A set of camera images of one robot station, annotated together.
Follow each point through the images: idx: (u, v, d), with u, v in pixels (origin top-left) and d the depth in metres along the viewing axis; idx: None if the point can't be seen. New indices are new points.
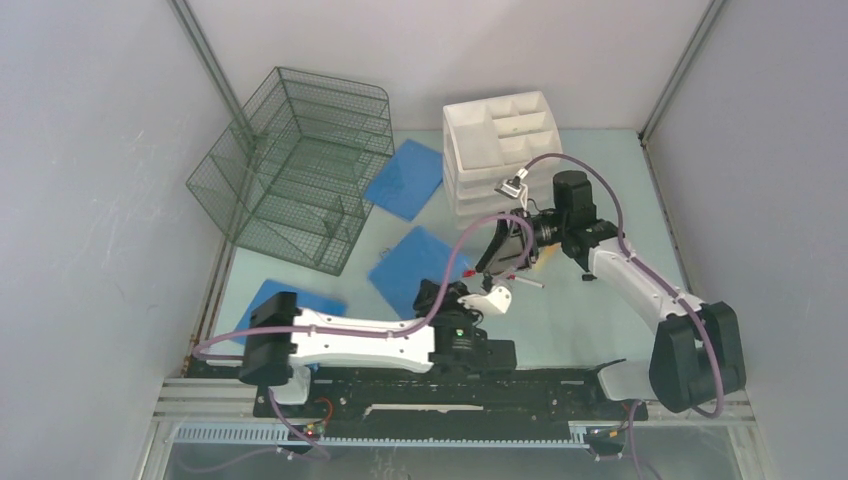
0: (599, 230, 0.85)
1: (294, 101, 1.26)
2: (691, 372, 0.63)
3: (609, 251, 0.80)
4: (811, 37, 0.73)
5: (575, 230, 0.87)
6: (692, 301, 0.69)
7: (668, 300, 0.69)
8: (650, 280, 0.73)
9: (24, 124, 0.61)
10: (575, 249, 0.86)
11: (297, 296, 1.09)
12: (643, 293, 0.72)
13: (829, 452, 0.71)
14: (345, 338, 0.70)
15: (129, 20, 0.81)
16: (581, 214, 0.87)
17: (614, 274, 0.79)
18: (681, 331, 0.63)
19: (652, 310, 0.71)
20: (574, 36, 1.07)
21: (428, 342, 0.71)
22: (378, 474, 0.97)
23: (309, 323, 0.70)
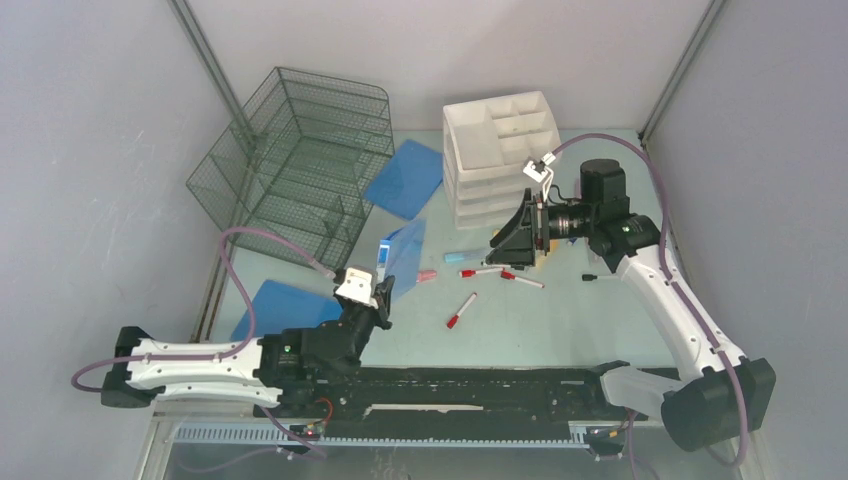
0: (633, 227, 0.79)
1: (294, 101, 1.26)
2: (720, 427, 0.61)
3: (648, 267, 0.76)
4: (811, 37, 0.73)
5: (606, 225, 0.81)
6: (731, 354, 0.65)
7: (705, 350, 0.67)
8: (691, 321, 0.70)
9: (26, 123, 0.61)
10: (606, 246, 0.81)
11: (298, 299, 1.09)
12: (680, 335, 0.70)
13: (829, 453, 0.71)
14: (176, 364, 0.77)
15: (129, 20, 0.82)
16: (612, 208, 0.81)
17: (649, 299, 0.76)
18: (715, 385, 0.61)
19: (687, 354, 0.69)
20: (574, 36, 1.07)
21: (255, 357, 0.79)
22: (378, 474, 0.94)
23: (145, 352, 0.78)
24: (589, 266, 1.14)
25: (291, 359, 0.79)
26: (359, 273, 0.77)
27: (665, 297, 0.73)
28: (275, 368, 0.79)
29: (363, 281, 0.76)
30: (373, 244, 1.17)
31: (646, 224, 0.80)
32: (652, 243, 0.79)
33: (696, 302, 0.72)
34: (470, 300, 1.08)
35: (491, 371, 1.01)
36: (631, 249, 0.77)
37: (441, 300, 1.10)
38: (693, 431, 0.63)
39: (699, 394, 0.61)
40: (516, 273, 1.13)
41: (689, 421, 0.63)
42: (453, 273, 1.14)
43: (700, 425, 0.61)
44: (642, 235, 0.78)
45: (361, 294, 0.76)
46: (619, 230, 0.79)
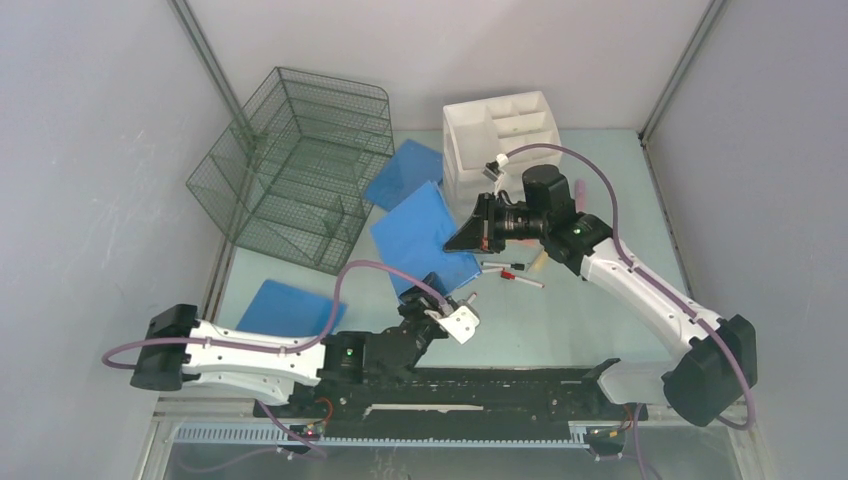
0: (585, 228, 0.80)
1: (294, 101, 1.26)
2: (722, 392, 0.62)
3: (608, 259, 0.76)
4: (810, 37, 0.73)
5: (559, 233, 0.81)
6: (710, 320, 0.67)
7: (685, 323, 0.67)
8: (665, 298, 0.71)
9: (24, 121, 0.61)
10: (564, 252, 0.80)
11: (297, 296, 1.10)
12: (658, 314, 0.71)
13: (828, 453, 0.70)
14: (243, 352, 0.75)
15: (129, 21, 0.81)
16: (561, 213, 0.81)
17: (616, 284, 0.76)
18: (705, 355, 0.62)
19: (670, 333, 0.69)
20: (574, 35, 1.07)
21: (319, 359, 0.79)
22: (378, 474, 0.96)
23: (206, 336, 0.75)
24: None
25: (352, 364, 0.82)
26: (472, 319, 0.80)
27: (633, 284, 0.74)
28: (339, 372, 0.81)
29: (469, 328, 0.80)
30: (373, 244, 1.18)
31: (595, 222, 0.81)
32: (605, 238, 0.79)
33: (660, 280, 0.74)
34: (470, 298, 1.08)
35: (491, 371, 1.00)
36: (588, 248, 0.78)
37: None
38: (694, 405, 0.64)
39: (694, 368, 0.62)
40: (517, 273, 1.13)
41: (688, 396, 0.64)
42: None
43: (702, 398, 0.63)
44: (594, 233, 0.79)
45: (459, 335, 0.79)
46: (571, 232, 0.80)
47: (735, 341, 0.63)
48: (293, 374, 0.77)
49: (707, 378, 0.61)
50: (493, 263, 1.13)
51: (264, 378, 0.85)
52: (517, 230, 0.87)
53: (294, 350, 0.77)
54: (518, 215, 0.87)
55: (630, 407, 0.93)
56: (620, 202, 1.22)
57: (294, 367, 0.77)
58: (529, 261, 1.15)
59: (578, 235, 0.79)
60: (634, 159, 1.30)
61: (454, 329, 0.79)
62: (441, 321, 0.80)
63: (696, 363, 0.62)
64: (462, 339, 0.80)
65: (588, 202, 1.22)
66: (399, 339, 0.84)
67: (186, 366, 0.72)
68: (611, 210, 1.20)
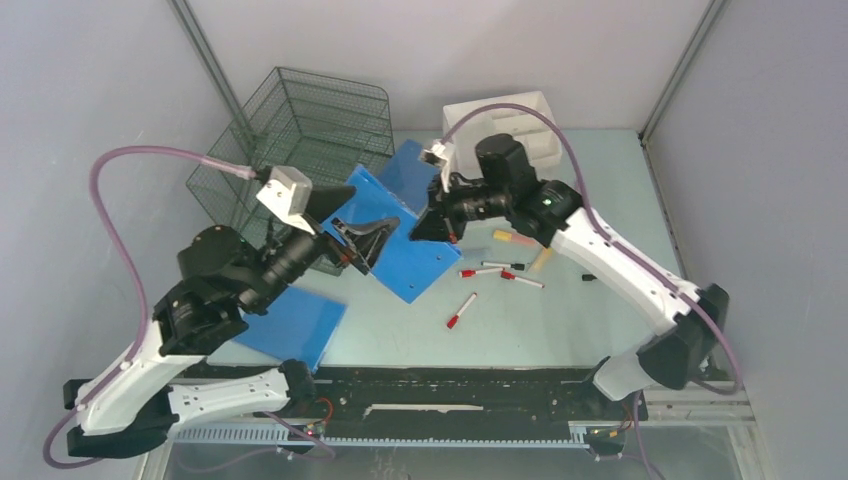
0: (552, 198, 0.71)
1: (294, 101, 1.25)
2: (700, 353, 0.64)
3: (584, 235, 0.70)
4: (809, 37, 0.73)
5: (524, 204, 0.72)
6: (690, 292, 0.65)
7: (669, 297, 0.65)
8: (645, 273, 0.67)
9: (25, 122, 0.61)
10: (533, 225, 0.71)
11: (298, 298, 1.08)
12: (640, 291, 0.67)
13: (827, 453, 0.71)
14: (102, 393, 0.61)
15: (129, 20, 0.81)
16: (522, 183, 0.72)
17: (593, 260, 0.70)
18: (690, 330, 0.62)
19: (652, 308, 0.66)
20: (574, 35, 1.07)
21: (156, 335, 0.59)
22: (378, 474, 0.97)
23: (78, 399, 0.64)
24: None
25: (189, 307, 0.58)
26: (284, 179, 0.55)
27: (611, 261, 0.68)
28: (175, 328, 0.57)
29: (285, 191, 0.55)
30: None
31: (561, 188, 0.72)
32: (576, 207, 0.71)
33: (639, 254, 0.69)
34: (470, 300, 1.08)
35: (492, 371, 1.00)
36: (560, 220, 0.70)
37: (441, 299, 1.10)
38: (673, 375, 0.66)
39: (679, 344, 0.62)
40: (516, 274, 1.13)
41: (667, 367, 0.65)
42: (452, 273, 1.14)
43: (681, 369, 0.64)
44: (563, 202, 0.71)
45: (281, 207, 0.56)
46: (539, 203, 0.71)
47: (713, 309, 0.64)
48: (159, 369, 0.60)
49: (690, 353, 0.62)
50: (494, 263, 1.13)
51: (251, 387, 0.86)
52: (479, 212, 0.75)
53: (132, 355, 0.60)
54: (477, 197, 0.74)
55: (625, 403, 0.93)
56: (621, 202, 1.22)
57: (148, 361, 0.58)
58: (529, 261, 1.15)
59: (547, 206, 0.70)
60: (634, 158, 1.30)
61: (268, 203, 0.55)
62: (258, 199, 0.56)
63: (683, 338, 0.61)
64: (285, 213, 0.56)
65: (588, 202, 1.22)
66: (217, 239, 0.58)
67: (88, 433, 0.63)
68: (610, 210, 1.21)
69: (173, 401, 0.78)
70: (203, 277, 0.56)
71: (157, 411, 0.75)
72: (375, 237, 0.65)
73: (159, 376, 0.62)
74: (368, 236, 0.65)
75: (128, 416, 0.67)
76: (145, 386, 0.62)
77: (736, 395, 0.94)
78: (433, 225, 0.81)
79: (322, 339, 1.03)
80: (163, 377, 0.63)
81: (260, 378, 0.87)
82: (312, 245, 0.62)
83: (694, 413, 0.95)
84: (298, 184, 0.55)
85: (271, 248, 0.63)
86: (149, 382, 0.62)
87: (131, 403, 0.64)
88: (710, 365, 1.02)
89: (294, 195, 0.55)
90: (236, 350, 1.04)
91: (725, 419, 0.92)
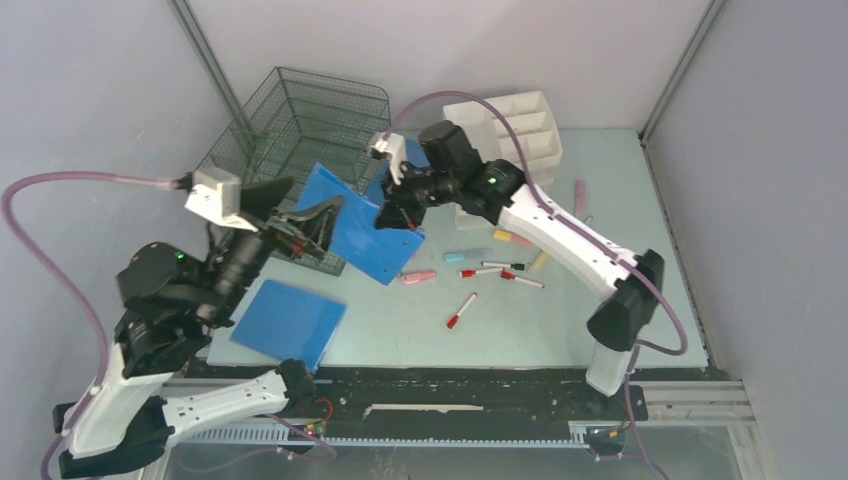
0: (496, 176, 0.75)
1: (294, 101, 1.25)
2: (643, 314, 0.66)
3: (527, 211, 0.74)
4: (809, 36, 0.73)
5: (471, 185, 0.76)
6: (627, 258, 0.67)
7: (607, 264, 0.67)
8: (584, 240, 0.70)
9: (24, 122, 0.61)
10: (480, 204, 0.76)
11: (299, 299, 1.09)
12: (579, 258, 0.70)
13: (827, 453, 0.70)
14: (80, 420, 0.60)
15: (128, 21, 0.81)
16: (466, 166, 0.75)
17: (539, 235, 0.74)
18: (628, 293, 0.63)
19: (591, 274, 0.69)
20: (574, 34, 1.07)
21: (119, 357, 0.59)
22: (378, 474, 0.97)
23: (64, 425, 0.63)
24: None
25: (144, 328, 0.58)
26: (208, 181, 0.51)
27: (554, 234, 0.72)
28: (133, 350, 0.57)
29: (213, 193, 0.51)
30: None
31: (504, 166, 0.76)
32: (518, 183, 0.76)
33: (581, 226, 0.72)
34: (470, 300, 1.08)
35: (491, 371, 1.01)
36: (505, 198, 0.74)
37: (441, 299, 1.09)
38: (616, 336, 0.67)
39: (619, 307, 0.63)
40: (516, 274, 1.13)
41: (611, 329, 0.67)
42: (452, 274, 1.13)
43: (624, 331, 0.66)
44: (506, 179, 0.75)
45: (213, 211, 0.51)
46: (484, 182, 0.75)
47: (652, 273, 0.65)
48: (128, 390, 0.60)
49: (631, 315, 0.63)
50: (494, 263, 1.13)
51: (248, 391, 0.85)
52: (431, 198, 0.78)
53: (100, 379, 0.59)
54: (427, 185, 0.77)
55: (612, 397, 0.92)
56: (621, 202, 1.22)
57: (115, 386, 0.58)
58: (529, 261, 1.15)
59: (492, 184, 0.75)
60: (634, 158, 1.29)
61: (196, 210, 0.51)
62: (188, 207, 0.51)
63: (622, 300, 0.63)
64: (221, 214, 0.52)
65: (588, 201, 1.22)
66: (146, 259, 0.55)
67: (76, 456, 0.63)
68: (610, 210, 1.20)
69: (167, 414, 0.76)
70: (137, 303, 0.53)
71: (153, 424, 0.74)
72: (323, 220, 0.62)
73: (132, 397, 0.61)
74: (315, 222, 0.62)
75: (118, 434, 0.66)
76: (119, 409, 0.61)
77: (736, 395, 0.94)
78: (393, 217, 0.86)
79: (322, 339, 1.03)
80: (137, 396, 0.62)
81: (257, 382, 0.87)
82: (259, 246, 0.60)
83: (694, 413, 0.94)
84: (224, 183, 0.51)
85: (218, 256, 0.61)
86: (124, 405, 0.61)
87: (115, 424, 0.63)
88: (710, 365, 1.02)
89: (223, 195, 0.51)
90: (240, 352, 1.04)
91: (724, 418, 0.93)
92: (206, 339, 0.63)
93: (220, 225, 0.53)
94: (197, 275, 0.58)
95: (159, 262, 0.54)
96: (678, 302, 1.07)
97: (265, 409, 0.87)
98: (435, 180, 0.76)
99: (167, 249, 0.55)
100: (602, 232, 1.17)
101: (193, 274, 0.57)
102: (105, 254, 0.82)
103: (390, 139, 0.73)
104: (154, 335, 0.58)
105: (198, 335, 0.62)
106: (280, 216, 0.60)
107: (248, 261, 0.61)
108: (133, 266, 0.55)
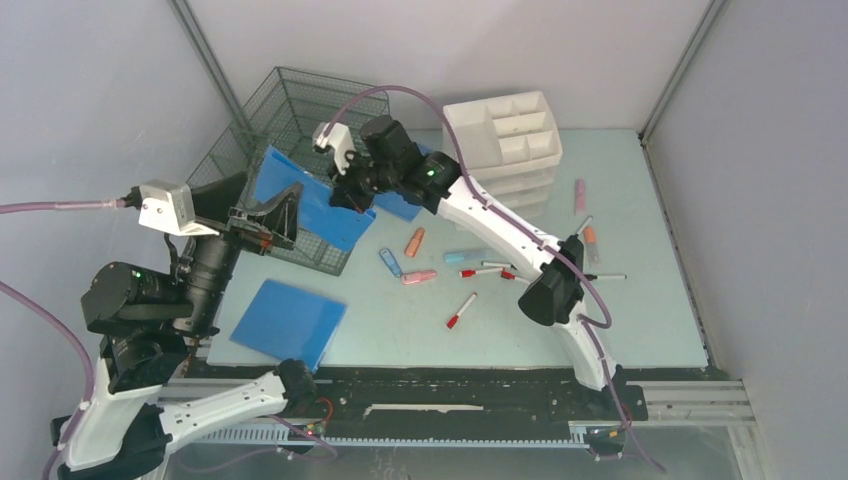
0: (435, 169, 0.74)
1: (293, 101, 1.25)
2: (567, 293, 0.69)
3: (462, 201, 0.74)
4: (809, 36, 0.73)
5: (410, 177, 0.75)
6: (551, 243, 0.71)
7: (535, 251, 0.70)
8: (512, 229, 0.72)
9: (24, 121, 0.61)
10: (419, 195, 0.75)
11: (299, 299, 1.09)
12: (509, 245, 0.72)
13: (827, 453, 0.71)
14: (75, 433, 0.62)
15: (129, 21, 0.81)
16: (405, 158, 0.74)
17: (472, 222, 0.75)
18: (551, 274, 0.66)
19: (521, 260, 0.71)
20: (574, 35, 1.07)
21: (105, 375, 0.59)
22: (378, 474, 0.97)
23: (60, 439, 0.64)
24: (590, 266, 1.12)
25: (124, 343, 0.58)
26: (157, 194, 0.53)
27: (487, 222, 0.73)
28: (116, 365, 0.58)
29: (163, 205, 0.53)
30: (373, 244, 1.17)
31: (443, 158, 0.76)
32: (456, 176, 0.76)
33: (512, 216, 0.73)
34: (470, 300, 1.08)
35: (492, 371, 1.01)
36: (443, 189, 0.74)
37: (441, 299, 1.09)
38: (543, 313, 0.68)
39: (542, 288, 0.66)
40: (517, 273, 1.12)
41: (539, 308, 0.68)
42: (452, 274, 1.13)
43: (549, 308, 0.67)
44: (444, 172, 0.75)
45: (169, 222, 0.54)
46: (423, 175, 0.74)
47: (573, 256, 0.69)
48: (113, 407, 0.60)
49: (553, 294, 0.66)
50: (494, 263, 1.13)
51: (246, 394, 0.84)
52: (373, 187, 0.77)
53: (90, 394, 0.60)
54: (368, 175, 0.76)
55: (592, 389, 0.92)
56: (620, 201, 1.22)
57: (103, 401, 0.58)
58: None
59: (430, 177, 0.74)
60: (635, 158, 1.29)
61: (152, 223, 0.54)
62: (140, 222, 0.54)
63: (544, 282, 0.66)
64: (176, 225, 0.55)
65: (587, 201, 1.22)
66: (106, 280, 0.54)
67: (75, 467, 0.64)
68: (609, 210, 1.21)
69: (165, 422, 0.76)
70: (107, 324, 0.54)
71: (151, 433, 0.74)
72: (283, 210, 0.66)
73: (123, 411, 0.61)
74: (276, 214, 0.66)
75: (115, 444, 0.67)
76: (108, 424, 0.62)
77: (736, 395, 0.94)
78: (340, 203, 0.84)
79: (322, 340, 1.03)
80: (126, 411, 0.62)
81: (255, 384, 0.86)
82: (224, 247, 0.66)
83: (694, 413, 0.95)
84: (173, 194, 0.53)
85: (183, 266, 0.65)
86: (116, 419, 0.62)
87: (110, 435, 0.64)
88: (710, 365, 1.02)
89: (175, 206, 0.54)
90: (241, 353, 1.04)
91: (725, 419, 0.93)
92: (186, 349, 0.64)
93: (178, 234, 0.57)
94: (164, 289, 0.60)
95: (115, 285, 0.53)
96: (678, 302, 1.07)
97: (265, 410, 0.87)
98: (375, 172, 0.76)
99: (123, 269, 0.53)
100: (602, 233, 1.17)
101: (157, 289, 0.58)
102: (104, 254, 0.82)
103: (332, 132, 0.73)
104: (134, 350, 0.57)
105: (181, 345, 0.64)
106: (239, 215, 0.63)
107: (216, 266, 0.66)
108: (95, 288, 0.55)
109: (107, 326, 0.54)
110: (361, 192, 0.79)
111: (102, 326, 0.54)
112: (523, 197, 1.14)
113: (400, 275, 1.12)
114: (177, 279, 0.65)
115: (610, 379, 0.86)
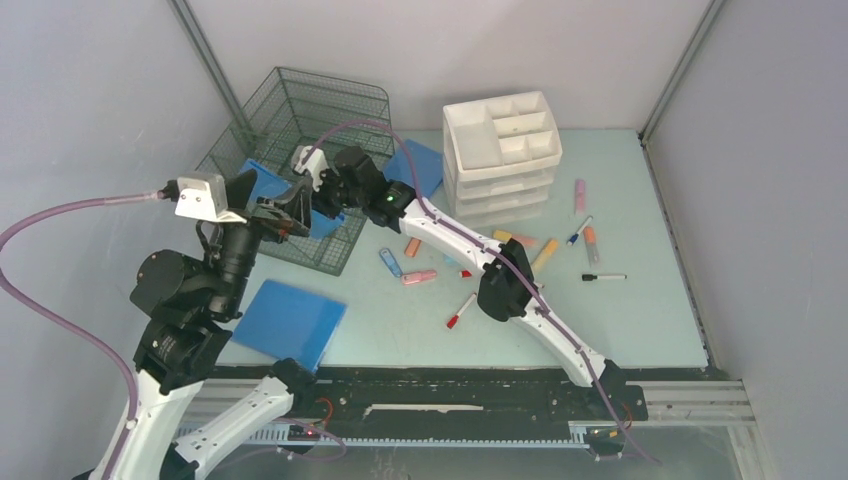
0: (396, 195, 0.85)
1: (294, 101, 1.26)
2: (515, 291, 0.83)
3: (416, 217, 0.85)
4: (811, 37, 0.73)
5: (374, 202, 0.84)
6: (492, 245, 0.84)
7: (478, 253, 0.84)
8: (457, 238, 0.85)
9: (21, 121, 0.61)
10: (382, 218, 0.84)
11: (301, 297, 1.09)
12: (457, 250, 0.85)
13: (828, 453, 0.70)
14: (117, 463, 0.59)
15: (127, 21, 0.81)
16: (372, 185, 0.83)
17: (424, 233, 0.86)
18: (494, 273, 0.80)
19: (467, 261, 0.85)
20: (574, 35, 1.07)
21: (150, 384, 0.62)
22: (378, 474, 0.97)
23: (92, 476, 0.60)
24: (589, 265, 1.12)
25: (170, 339, 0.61)
26: (194, 184, 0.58)
27: (438, 234, 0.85)
28: (168, 363, 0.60)
29: (202, 194, 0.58)
30: (373, 243, 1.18)
31: (402, 186, 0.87)
32: (413, 199, 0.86)
33: (459, 226, 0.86)
34: (470, 300, 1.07)
35: (491, 371, 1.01)
36: (401, 211, 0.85)
37: (441, 300, 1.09)
38: (497, 306, 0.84)
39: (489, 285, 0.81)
40: None
41: (491, 301, 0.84)
42: (453, 274, 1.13)
43: (498, 301, 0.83)
44: (403, 197, 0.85)
45: (207, 210, 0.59)
46: (385, 200, 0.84)
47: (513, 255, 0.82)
48: (164, 414, 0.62)
49: (499, 290, 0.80)
50: None
51: (252, 402, 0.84)
52: (343, 204, 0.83)
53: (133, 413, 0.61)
54: (339, 193, 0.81)
55: (588, 389, 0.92)
56: (621, 201, 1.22)
57: (155, 405, 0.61)
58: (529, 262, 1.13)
59: (391, 201, 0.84)
60: (635, 158, 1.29)
61: (192, 212, 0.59)
62: (177, 213, 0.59)
63: (489, 279, 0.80)
64: (214, 212, 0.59)
65: (588, 201, 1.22)
66: (159, 269, 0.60)
67: None
68: (610, 210, 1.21)
69: (183, 450, 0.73)
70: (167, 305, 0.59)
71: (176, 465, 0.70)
72: (300, 201, 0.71)
73: (167, 423, 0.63)
74: (296, 202, 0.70)
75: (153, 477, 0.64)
76: (155, 438, 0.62)
77: (736, 395, 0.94)
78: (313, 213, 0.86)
79: (322, 339, 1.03)
80: (171, 422, 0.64)
81: (258, 391, 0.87)
82: (251, 233, 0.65)
83: (694, 413, 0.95)
84: (210, 183, 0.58)
85: (215, 253, 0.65)
86: (161, 434, 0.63)
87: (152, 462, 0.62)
88: (710, 365, 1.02)
89: (212, 194, 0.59)
90: (241, 352, 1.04)
91: (725, 419, 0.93)
92: (226, 331, 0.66)
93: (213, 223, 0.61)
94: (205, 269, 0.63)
95: (171, 267, 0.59)
96: (678, 302, 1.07)
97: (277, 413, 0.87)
98: (345, 191, 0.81)
99: (173, 253, 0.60)
100: (602, 232, 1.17)
101: (201, 269, 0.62)
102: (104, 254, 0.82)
103: (311, 157, 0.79)
104: (183, 341, 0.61)
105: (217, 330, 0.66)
106: (267, 203, 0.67)
107: (243, 251, 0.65)
108: (144, 280, 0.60)
109: (166, 306, 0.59)
110: (329, 207, 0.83)
111: (161, 309, 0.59)
112: (523, 197, 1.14)
113: (397, 275, 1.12)
114: (210, 266, 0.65)
115: (596, 376, 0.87)
